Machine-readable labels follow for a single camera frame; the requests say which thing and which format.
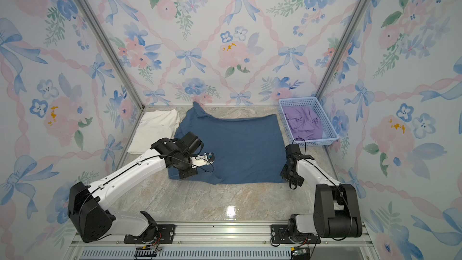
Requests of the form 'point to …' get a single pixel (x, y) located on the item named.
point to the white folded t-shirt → (154, 126)
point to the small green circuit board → (301, 253)
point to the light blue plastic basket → (329, 134)
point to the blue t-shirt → (247, 148)
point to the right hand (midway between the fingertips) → (291, 178)
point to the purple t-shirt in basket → (304, 123)
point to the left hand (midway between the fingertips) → (193, 167)
